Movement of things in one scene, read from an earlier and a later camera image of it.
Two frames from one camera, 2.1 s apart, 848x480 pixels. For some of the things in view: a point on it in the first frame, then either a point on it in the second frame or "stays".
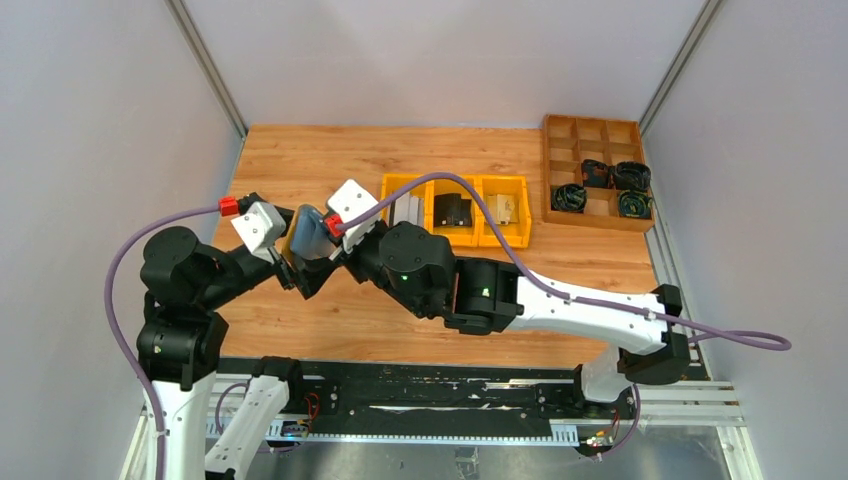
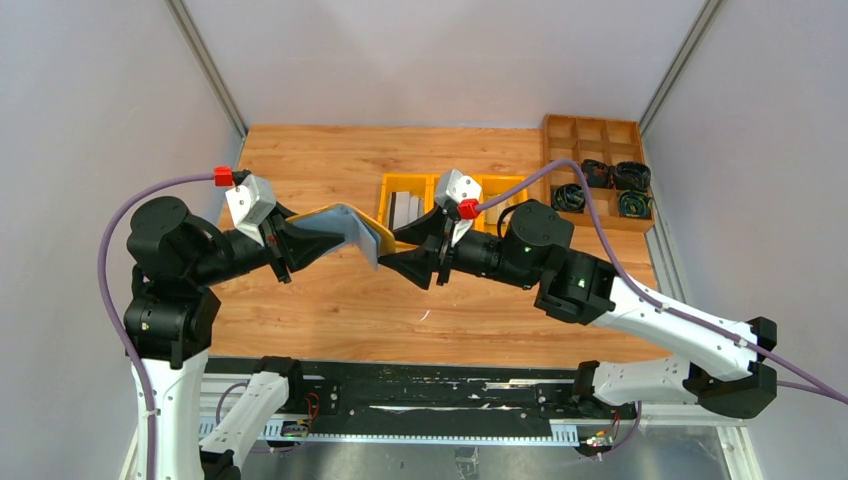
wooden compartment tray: x=594 y=174 stays
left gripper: x=284 y=266 to x=278 y=247
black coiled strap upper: x=595 y=174 stays
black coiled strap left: x=570 y=198 stays
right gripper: x=344 y=254 to x=445 y=245
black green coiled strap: x=635 y=203 stays
